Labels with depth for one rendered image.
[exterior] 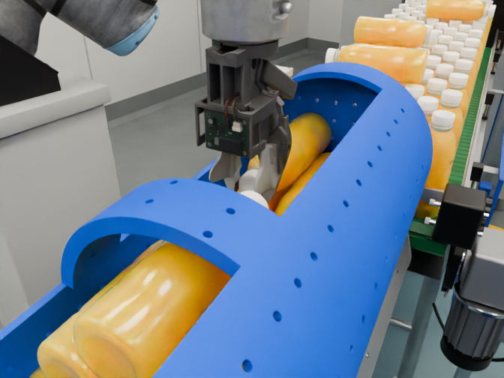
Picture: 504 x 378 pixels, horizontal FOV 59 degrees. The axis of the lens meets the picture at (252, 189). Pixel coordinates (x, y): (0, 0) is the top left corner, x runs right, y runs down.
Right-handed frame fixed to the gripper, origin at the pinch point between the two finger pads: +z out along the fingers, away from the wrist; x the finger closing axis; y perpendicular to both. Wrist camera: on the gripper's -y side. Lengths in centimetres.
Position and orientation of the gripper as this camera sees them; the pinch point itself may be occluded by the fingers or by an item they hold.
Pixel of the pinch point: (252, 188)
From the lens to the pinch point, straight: 59.0
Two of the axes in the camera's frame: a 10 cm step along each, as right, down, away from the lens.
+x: 8.9, 2.5, -3.8
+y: -4.6, 4.6, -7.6
